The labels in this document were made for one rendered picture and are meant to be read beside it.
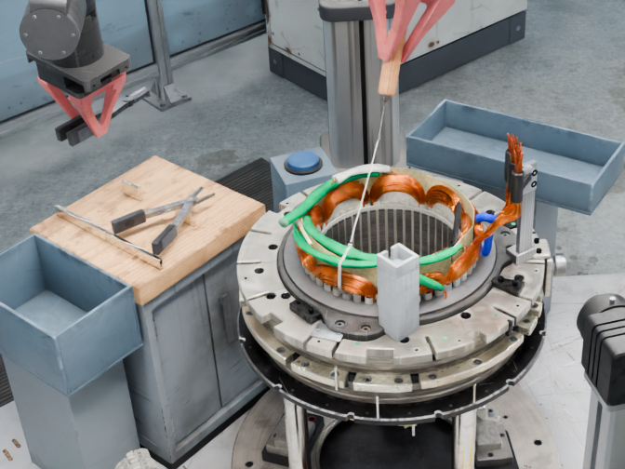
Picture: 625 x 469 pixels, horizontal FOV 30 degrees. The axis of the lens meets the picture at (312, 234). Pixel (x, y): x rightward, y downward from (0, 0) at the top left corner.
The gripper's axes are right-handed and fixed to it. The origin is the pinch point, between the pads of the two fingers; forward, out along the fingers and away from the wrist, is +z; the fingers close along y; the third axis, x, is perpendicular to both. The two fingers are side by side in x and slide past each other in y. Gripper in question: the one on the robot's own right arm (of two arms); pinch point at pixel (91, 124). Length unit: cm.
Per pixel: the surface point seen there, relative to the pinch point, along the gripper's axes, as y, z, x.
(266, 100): -133, 137, 160
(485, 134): 24, 16, 44
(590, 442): 72, -18, -19
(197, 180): 4.7, 12.1, 10.3
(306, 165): 10.9, 14.5, 23.2
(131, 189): 1.1, 10.7, 3.1
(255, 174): -103, 131, 124
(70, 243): 2.3, 11.3, -7.5
